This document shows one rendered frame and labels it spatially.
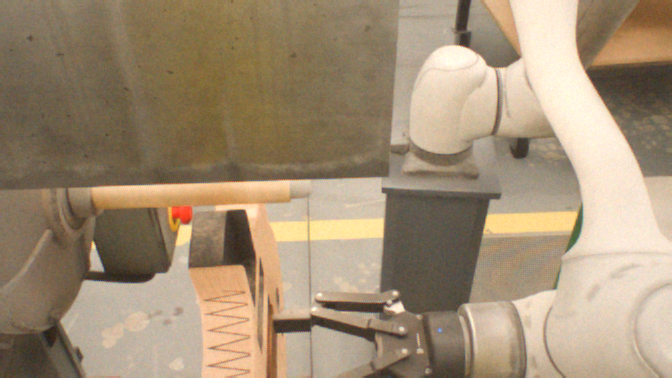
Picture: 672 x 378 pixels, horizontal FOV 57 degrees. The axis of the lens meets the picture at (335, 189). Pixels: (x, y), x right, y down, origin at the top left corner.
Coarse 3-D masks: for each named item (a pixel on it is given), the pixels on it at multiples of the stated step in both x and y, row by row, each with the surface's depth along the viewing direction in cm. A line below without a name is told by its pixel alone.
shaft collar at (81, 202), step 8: (72, 192) 56; (80, 192) 56; (88, 192) 56; (72, 200) 56; (80, 200) 56; (88, 200) 56; (72, 208) 56; (80, 208) 56; (88, 208) 56; (96, 208) 58; (80, 216) 57; (88, 216) 58; (96, 216) 58
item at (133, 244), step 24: (120, 216) 86; (144, 216) 86; (168, 216) 93; (96, 240) 89; (120, 240) 89; (144, 240) 89; (168, 240) 93; (120, 264) 92; (144, 264) 92; (168, 264) 94
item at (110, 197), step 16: (96, 192) 57; (112, 192) 57; (128, 192) 57; (144, 192) 57; (160, 192) 57; (176, 192) 57; (192, 192) 57; (208, 192) 57; (224, 192) 57; (240, 192) 57; (256, 192) 57; (272, 192) 57; (288, 192) 57; (112, 208) 58
